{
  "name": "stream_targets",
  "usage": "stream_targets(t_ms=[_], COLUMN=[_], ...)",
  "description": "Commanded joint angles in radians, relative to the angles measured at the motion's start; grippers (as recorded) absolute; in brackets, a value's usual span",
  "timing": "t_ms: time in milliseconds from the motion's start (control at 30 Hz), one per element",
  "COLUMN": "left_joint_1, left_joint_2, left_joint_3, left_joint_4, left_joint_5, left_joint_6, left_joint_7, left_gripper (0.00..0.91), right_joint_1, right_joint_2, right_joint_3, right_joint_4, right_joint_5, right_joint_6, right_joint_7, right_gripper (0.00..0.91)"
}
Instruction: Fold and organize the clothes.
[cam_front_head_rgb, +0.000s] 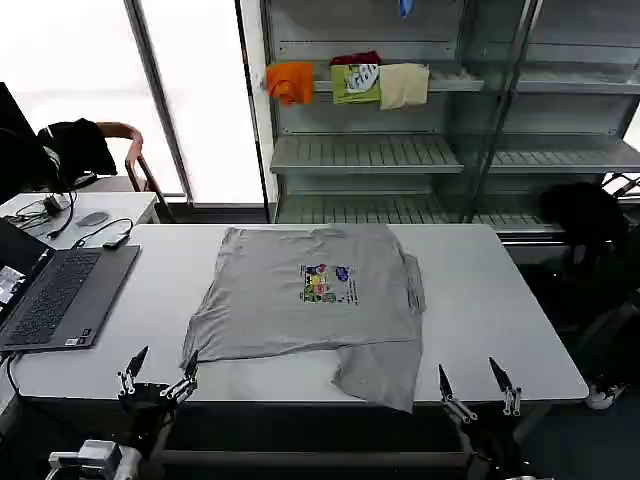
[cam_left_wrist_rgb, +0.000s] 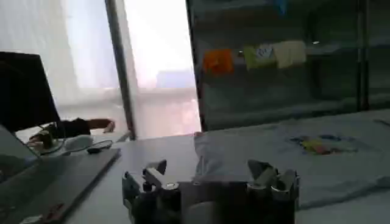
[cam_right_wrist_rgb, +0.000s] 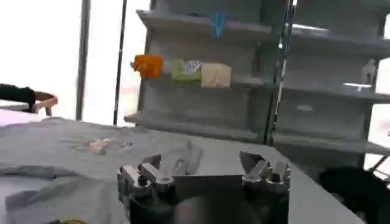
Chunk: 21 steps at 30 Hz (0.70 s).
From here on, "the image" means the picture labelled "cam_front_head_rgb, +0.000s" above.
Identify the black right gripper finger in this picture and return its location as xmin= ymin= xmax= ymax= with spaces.
xmin=488 ymin=355 xmax=523 ymax=417
xmin=437 ymin=363 xmax=479 ymax=424

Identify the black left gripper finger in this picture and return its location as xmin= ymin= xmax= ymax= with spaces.
xmin=159 ymin=349 xmax=200 ymax=400
xmin=116 ymin=344 xmax=150 ymax=399

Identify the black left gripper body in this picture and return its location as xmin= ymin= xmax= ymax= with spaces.
xmin=118 ymin=382 xmax=177 ymax=459

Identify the grey printed t-shirt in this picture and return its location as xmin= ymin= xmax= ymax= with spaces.
xmin=179 ymin=223 xmax=427 ymax=414

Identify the dark grey laptop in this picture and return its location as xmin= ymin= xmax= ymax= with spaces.
xmin=0 ymin=217 xmax=142 ymax=354

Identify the small white black object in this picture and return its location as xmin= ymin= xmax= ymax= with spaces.
xmin=584 ymin=382 xmax=629 ymax=411

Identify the white side desk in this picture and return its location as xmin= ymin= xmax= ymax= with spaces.
xmin=0 ymin=192 xmax=159 ymax=251

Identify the brown wooden chair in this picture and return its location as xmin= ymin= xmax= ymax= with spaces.
xmin=93 ymin=120 xmax=177 ymax=224

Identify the black jacket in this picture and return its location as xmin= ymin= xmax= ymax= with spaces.
xmin=37 ymin=117 xmax=119 ymax=187

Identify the grey metal shelf rack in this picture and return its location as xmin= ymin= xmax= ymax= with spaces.
xmin=235 ymin=0 xmax=640 ymax=249

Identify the black monitor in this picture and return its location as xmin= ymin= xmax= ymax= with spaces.
xmin=0 ymin=81 xmax=57 ymax=205

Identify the black laptop power cable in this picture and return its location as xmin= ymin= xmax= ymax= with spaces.
xmin=3 ymin=352 xmax=25 ymax=397

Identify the cable with flat dongle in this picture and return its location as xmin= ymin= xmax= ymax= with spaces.
xmin=73 ymin=217 xmax=134 ymax=250

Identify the grey metal table frame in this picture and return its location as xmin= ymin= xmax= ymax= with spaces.
xmin=149 ymin=399 xmax=546 ymax=469

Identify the black adapter cable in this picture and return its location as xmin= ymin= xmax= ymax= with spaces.
xmin=47 ymin=187 xmax=79 ymax=240

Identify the grey window frame post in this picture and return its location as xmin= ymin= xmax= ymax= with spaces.
xmin=123 ymin=0 xmax=196 ymax=202

